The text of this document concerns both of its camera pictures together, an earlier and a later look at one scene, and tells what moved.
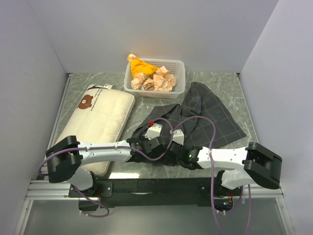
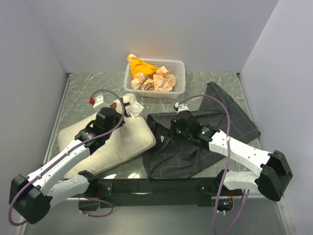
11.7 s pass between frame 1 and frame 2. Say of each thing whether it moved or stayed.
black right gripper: moved
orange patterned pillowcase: stayed
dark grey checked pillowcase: moved
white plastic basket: stayed
